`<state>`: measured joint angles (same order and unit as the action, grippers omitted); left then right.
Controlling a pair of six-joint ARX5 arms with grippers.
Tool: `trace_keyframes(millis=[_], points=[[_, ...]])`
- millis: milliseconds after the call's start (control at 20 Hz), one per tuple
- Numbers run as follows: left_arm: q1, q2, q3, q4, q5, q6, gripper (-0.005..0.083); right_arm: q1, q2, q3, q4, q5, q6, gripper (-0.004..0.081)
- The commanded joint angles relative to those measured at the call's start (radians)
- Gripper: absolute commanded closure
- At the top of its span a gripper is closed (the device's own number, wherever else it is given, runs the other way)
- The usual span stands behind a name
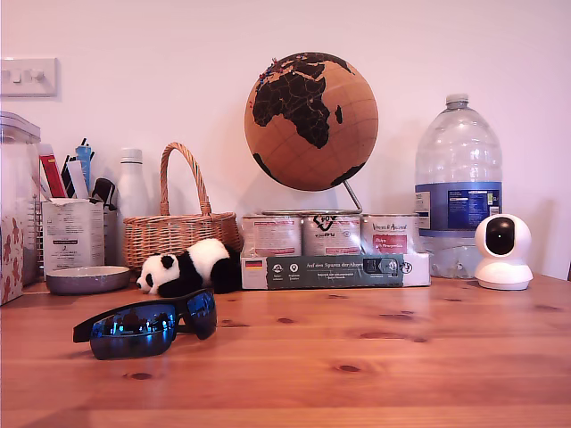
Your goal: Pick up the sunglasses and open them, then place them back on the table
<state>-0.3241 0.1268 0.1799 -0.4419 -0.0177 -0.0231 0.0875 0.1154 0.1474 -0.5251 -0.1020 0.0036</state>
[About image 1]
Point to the black sunglasses with blue lenses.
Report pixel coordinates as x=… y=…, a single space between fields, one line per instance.
x=134 y=332

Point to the tin can pink text label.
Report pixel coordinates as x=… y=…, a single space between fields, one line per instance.
x=272 y=236

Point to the tin can black logo label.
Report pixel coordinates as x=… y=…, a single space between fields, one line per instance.
x=331 y=238

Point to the cardboard can tray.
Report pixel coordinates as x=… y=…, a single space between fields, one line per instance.
x=334 y=273

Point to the cork globe on metal stand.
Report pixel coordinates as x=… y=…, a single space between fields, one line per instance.
x=312 y=125

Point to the panda plush toy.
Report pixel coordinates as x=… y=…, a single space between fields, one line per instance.
x=201 y=263

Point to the tin can red panel label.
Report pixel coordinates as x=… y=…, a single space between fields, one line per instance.
x=390 y=236

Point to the white bottle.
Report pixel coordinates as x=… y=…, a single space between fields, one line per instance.
x=133 y=187

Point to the large clear water bottle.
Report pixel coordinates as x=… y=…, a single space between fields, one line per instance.
x=459 y=151

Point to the grey shallow bowl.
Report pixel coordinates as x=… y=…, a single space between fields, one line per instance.
x=89 y=281

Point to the white printed carton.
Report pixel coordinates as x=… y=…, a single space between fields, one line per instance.
x=71 y=232

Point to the red and white packet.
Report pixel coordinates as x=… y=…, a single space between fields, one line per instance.
x=52 y=174

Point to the clear plastic lidded container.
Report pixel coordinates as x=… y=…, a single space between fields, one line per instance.
x=18 y=178

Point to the gingerbread print box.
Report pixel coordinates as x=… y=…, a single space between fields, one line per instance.
x=11 y=258

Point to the small white round camera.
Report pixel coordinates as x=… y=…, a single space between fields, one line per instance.
x=504 y=267

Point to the white light switch plate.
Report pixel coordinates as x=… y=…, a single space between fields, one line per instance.
x=27 y=78

